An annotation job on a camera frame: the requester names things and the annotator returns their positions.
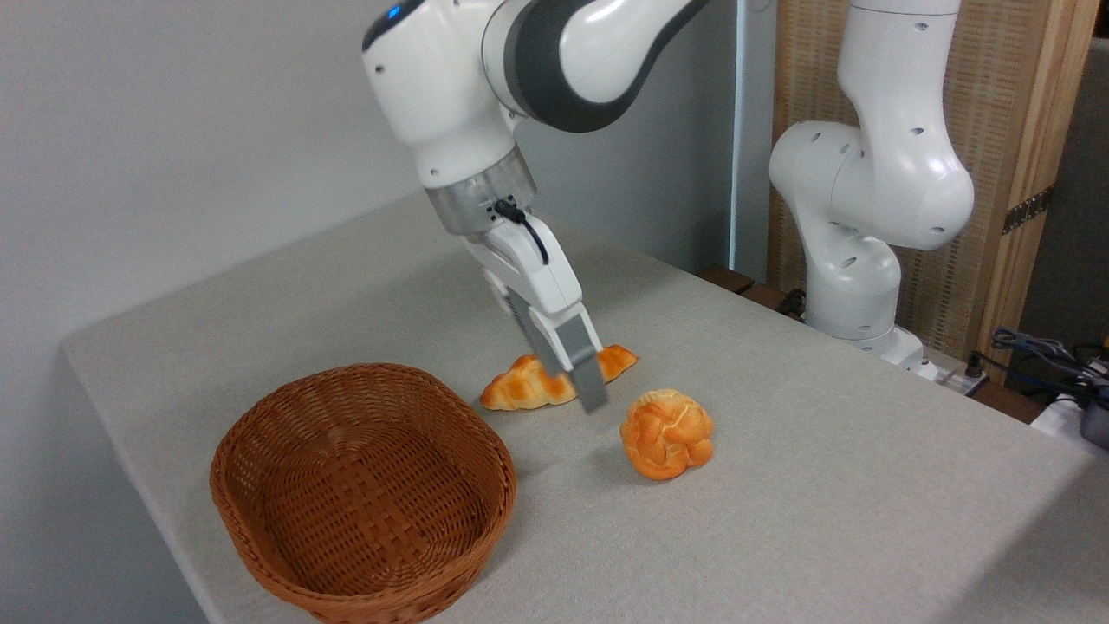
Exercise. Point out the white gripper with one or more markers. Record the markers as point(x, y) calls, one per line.
point(541, 277)

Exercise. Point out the round orange bread roll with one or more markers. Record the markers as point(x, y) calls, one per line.
point(667, 433)

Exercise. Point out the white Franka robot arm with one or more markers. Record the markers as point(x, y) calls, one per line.
point(459, 95)

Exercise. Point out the long braided bread loaf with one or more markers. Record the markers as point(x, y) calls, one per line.
point(520, 386)

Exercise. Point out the brown wicker basket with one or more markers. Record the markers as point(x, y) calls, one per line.
point(372, 511)

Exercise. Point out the gray tablecloth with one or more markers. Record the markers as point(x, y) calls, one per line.
point(823, 520)

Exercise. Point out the metal screen hinge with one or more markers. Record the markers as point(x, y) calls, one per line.
point(1028, 209)

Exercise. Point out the white box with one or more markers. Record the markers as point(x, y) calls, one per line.
point(1053, 418)

